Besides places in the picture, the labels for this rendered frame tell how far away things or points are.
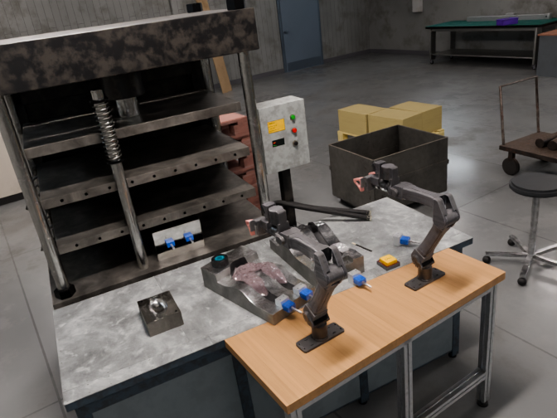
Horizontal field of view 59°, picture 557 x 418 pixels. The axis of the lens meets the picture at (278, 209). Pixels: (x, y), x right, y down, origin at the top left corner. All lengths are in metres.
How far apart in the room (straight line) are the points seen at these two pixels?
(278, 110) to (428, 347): 1.58
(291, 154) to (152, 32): 1.08
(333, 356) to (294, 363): 0.15
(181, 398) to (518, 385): 1.78
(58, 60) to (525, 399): 2.78
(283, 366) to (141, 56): 1.50
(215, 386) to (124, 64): 1.50
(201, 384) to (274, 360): 0.43
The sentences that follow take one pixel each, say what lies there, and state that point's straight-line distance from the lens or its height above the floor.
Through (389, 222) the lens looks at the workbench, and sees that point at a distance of 2.84.
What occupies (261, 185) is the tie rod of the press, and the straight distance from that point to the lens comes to 2.80.
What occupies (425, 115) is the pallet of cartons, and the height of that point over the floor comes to 0.40.
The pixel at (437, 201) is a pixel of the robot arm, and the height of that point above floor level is 1.23.
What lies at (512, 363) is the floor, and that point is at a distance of 3.18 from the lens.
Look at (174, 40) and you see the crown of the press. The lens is 2.48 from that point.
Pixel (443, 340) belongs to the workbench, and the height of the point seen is 0.17.
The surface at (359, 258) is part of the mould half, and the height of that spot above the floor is 0.88.
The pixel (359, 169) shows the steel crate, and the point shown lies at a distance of 4.51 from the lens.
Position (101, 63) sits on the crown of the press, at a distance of 2.41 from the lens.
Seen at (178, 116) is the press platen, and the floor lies 1.53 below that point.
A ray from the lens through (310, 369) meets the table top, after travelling 1.89.
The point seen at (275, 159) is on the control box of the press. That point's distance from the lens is 2.94.
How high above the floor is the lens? 2.07
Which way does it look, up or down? 24 degrees down
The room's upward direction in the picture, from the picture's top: 8 degrees counter-clockwise
